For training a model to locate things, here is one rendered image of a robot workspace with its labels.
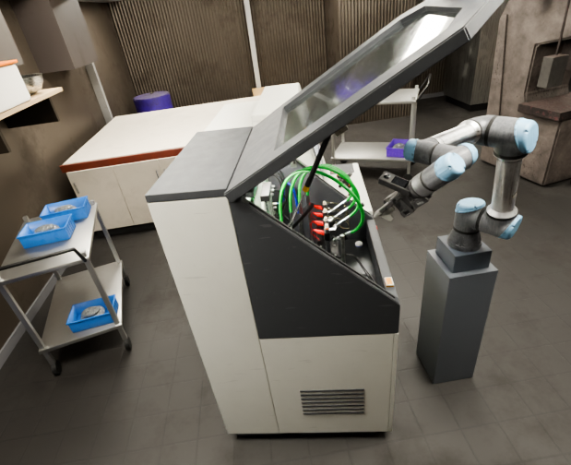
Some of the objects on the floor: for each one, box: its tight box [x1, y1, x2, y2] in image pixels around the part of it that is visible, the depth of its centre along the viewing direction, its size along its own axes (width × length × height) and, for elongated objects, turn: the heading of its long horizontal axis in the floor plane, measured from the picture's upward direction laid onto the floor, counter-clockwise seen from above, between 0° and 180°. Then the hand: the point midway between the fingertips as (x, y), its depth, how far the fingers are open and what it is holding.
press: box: [481, 0, 571, 187], centre depth 366 cm, size 128×116×249 cm
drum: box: [133, 91, 173, 113], centre depth 650 cm, size 64×62×94 cm
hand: (379, 207), depth 135 cm, fingers open, 7 cm apart
